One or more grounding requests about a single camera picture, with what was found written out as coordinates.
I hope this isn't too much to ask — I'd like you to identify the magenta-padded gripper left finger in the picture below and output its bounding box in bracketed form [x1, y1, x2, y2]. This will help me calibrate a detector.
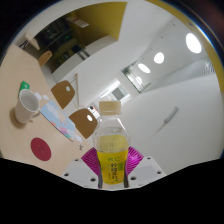
[61, 147, 102, 189]

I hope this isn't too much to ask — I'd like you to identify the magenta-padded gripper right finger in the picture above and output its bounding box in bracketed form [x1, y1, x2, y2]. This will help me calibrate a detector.
[123, 146, 167, 188]

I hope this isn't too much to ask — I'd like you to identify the clear bottle with yellow drink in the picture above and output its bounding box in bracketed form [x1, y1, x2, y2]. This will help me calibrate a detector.
[92, 99, 132, 186]

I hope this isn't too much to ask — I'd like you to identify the flat round red coaster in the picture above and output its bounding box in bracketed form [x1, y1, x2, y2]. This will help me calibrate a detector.
[30, 137, 53, 162]

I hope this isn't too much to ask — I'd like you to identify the group of wooden chairs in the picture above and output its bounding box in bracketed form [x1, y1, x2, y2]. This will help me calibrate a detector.
[37, 49, 99, 140]

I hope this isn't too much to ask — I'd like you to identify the white ceramic mug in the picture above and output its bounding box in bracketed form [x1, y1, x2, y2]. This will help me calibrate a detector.
[14, 88, 42, 125]

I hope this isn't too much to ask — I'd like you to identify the wooden stair handrail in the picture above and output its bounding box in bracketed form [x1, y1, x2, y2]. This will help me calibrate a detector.
[73, 73, 81, 108]

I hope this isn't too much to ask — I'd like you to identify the green card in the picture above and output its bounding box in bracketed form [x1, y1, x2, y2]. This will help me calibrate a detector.
[18, 80, 31, 93]

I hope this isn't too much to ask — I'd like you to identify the green potted plant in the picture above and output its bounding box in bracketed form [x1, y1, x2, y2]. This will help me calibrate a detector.
[121, 65, 133, 77]

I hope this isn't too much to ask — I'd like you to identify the group of round ceiling lights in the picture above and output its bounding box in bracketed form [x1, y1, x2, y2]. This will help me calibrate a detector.
[134, 32, 203, 86]

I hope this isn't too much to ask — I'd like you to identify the dark shop shelf unit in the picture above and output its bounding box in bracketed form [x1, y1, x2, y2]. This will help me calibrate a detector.
[36, 18, 81, 64]

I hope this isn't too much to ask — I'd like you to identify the light wooden side table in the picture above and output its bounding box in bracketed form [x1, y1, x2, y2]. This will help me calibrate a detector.
[21, 31, 42, 51]

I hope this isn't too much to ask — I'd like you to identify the hanging white sign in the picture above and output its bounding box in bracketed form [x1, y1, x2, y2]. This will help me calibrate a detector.
[66, 16, 90, 28]

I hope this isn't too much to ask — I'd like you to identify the grey wall lamp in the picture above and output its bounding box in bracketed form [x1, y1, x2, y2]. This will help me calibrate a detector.
[162, 106, 180, 126]

